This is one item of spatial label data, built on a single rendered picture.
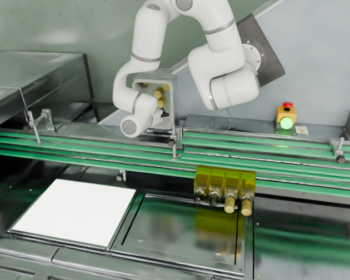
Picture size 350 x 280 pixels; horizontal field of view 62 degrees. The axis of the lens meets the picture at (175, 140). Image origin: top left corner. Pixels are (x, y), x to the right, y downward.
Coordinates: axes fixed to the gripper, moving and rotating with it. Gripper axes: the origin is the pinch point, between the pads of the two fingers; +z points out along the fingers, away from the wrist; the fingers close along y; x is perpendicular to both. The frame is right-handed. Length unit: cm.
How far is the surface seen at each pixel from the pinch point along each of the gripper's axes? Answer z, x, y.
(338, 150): -6, -9, 69
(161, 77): 6.1, 13.2, 0.8
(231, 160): -1.7, -17.6, 32.1
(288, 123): 4, -2, 53
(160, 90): 6.9, 7.6, 0.4
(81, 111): 69, -17, -75
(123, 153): -2.1, -19.1, -14.0
